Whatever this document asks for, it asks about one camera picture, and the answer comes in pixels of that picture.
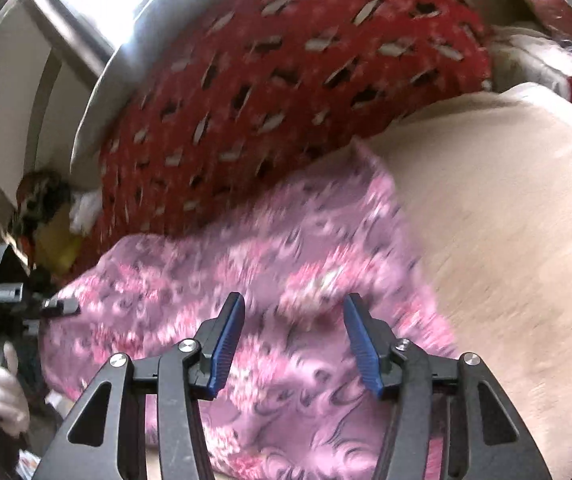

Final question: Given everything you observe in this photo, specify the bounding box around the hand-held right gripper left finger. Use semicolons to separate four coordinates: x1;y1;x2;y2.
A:
33;292;246;480

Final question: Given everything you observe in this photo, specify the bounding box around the beige fleece blanket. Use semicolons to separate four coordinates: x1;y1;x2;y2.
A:
146;81;572;480

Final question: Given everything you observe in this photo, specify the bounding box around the yellow bag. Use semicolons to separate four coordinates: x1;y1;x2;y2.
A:
32;204;86;275

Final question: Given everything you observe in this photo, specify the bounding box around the white plastic bag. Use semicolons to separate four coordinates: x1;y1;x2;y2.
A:
68;189;105;235

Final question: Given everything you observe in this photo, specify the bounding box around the purple floral garment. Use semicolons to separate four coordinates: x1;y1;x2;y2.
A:
38;137;461;480

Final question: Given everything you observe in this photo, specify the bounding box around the grey white cloth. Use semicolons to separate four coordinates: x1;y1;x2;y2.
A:
485;24;572;102

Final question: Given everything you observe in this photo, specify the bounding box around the red patterned pillow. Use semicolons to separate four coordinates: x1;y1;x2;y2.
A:
66;0;496;282

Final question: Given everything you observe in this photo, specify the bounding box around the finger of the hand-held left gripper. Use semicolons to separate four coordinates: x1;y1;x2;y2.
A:
40;296;82;319

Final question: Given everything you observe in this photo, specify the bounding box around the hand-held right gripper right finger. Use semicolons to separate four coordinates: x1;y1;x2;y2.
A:
342;293;554;480

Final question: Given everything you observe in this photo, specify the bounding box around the grey pillow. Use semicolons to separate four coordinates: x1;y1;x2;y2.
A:
68;0;292;193

